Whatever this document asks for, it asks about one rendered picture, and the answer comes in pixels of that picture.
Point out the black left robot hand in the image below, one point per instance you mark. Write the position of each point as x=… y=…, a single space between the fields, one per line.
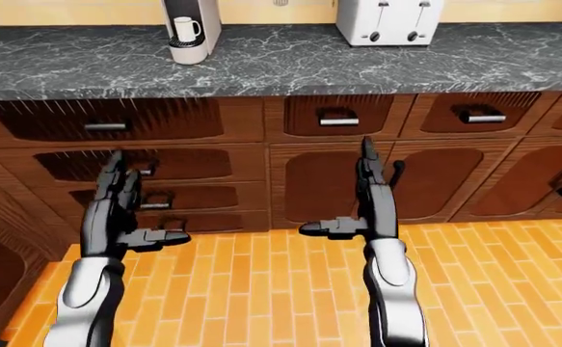
x=107 y=224

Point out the wide wooden drawer front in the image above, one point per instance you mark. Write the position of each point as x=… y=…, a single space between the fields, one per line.
x=203 y=197
x=165 y=119
x=213 y=221
x=194 y=164

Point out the white two-slot toaster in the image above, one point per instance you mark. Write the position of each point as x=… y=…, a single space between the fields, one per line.
x=389 y=21

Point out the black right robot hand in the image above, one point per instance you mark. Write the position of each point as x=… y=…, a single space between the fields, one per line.
x=381 y=213

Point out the beige coffee machine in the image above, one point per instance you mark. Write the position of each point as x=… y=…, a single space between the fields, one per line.
x=198 y=50

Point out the wall power outlet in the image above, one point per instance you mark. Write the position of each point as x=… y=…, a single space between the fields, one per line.
x=279 y=2

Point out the wooden cabinet door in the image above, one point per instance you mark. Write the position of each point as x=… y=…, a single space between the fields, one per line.
x=516 y=180
x=1 y=260
x=319 y=184
x=444 y=180

